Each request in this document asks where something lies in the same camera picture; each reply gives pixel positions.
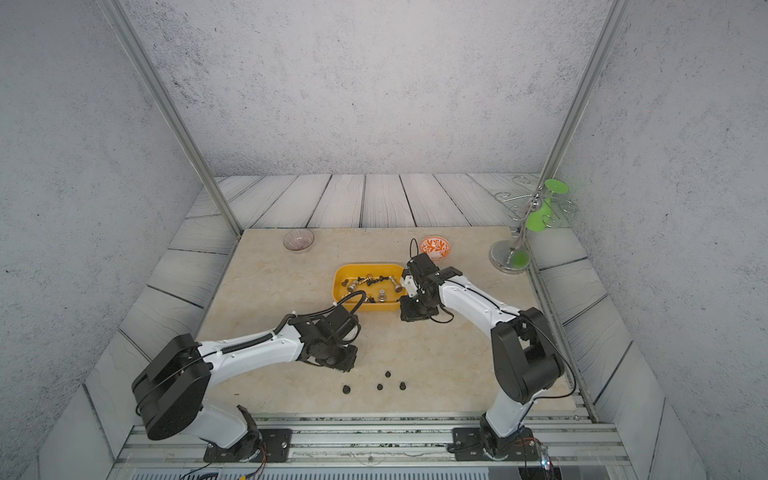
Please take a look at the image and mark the left aluminium corner post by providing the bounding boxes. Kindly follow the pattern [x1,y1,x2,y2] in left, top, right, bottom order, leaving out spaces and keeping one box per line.
[98,0,244,240]

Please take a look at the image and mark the small clear glass bowl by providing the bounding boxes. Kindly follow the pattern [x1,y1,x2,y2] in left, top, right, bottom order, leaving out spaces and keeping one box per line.
[282,229,315,253]

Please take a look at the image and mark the aluminium corner post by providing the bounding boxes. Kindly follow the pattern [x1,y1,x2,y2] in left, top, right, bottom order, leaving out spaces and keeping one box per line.
[98,0,244,240]
[536,0,632,191]

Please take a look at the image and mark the right aluminium corner post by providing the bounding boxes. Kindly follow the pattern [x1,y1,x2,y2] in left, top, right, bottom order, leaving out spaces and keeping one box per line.
[536,0,632,191]

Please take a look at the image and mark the green cup on stand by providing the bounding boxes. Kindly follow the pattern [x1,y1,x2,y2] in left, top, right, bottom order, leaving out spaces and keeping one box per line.
[524,178,569,232]

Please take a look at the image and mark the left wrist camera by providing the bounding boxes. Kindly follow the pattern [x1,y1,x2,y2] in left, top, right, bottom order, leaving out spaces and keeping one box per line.
[317,305,360,343]

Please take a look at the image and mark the yellow plastic storage box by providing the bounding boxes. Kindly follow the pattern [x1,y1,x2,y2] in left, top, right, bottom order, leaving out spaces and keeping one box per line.
[332,263,407,312]

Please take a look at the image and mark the aluminium rail frame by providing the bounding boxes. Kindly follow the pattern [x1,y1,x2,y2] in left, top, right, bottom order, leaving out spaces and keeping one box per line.
[109,405,639,479]

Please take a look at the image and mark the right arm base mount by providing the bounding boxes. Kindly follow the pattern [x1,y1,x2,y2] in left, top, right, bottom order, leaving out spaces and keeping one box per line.
[446,420,541,461]

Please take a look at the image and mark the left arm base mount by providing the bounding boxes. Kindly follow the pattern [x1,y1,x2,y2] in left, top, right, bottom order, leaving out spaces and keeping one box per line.
[203,405,293,463]

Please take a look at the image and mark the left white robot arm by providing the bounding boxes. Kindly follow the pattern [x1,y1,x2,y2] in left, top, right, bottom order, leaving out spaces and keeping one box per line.
[131,320,360,449]

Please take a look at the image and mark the orange patterned ceramic bowl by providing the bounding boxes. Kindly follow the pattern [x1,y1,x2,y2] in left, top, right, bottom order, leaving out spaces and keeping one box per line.
[419,235,452,261]

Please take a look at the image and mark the silver queen chess piece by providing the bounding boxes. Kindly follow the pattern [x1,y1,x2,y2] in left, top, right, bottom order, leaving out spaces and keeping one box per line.
[389,276,404,293]

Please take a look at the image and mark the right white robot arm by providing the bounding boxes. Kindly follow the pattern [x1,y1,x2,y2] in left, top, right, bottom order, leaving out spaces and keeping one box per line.
[400,266,573,440]

